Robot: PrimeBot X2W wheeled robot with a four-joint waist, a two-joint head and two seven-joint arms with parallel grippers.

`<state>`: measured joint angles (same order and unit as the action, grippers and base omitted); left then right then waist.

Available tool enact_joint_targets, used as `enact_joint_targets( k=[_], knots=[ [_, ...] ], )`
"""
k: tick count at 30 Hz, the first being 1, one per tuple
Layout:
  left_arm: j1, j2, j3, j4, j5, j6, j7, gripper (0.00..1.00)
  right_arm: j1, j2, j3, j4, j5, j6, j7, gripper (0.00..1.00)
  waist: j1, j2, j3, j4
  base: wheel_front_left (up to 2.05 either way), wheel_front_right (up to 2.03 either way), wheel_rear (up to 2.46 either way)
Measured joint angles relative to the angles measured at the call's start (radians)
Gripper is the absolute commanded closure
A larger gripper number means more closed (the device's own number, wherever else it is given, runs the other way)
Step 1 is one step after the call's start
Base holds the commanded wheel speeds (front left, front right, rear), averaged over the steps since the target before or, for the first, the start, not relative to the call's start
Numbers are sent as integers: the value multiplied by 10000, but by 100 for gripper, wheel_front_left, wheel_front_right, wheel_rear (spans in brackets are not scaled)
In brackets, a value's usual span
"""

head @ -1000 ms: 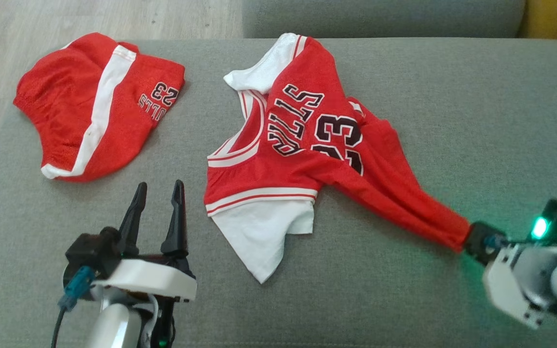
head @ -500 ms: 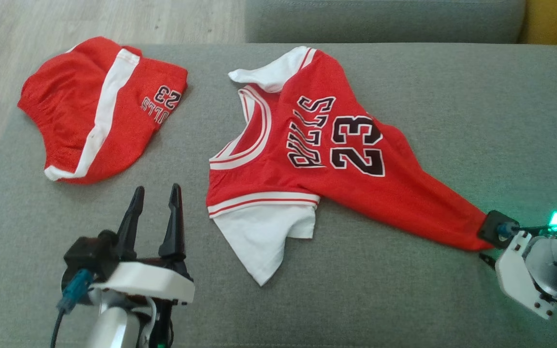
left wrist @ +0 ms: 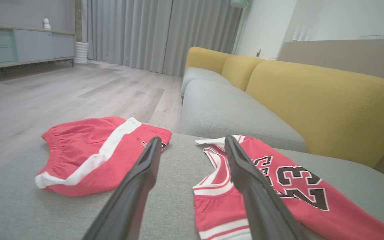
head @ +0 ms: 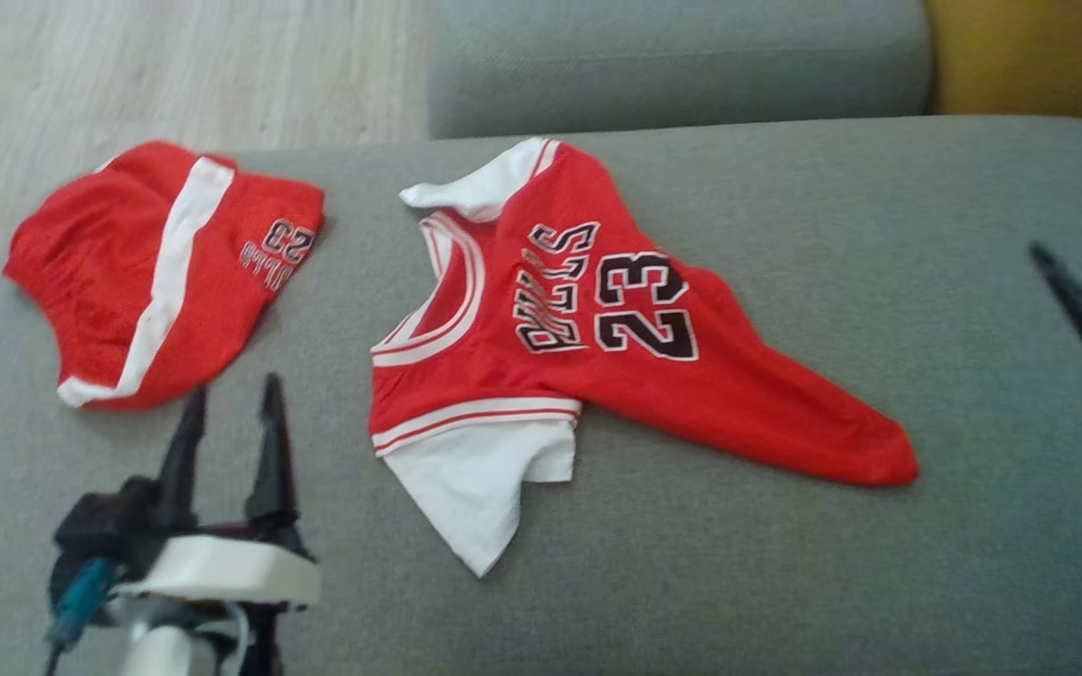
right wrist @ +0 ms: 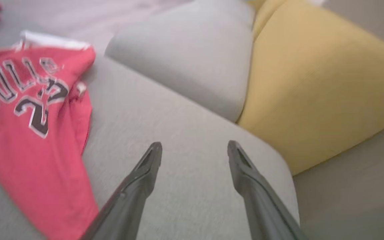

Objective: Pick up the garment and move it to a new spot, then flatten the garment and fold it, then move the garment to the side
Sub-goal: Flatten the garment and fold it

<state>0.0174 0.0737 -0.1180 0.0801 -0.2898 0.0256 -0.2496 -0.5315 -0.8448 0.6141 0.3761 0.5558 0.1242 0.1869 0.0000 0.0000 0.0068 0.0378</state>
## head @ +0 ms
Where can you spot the yellow sofa backrest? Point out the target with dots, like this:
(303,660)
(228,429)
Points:
(1039,56)

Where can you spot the grey sofa chaise cushion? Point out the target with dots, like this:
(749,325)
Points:
(785,563)

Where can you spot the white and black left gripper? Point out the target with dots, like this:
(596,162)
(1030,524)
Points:
(231,568)

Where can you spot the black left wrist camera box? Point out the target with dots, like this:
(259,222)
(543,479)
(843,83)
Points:
(114,526)

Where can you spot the red basketball jersey number 23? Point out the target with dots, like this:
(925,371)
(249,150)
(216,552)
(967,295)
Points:
(654,394)

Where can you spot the red basketball shorts white stripe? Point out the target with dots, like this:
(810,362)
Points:
(100,272)

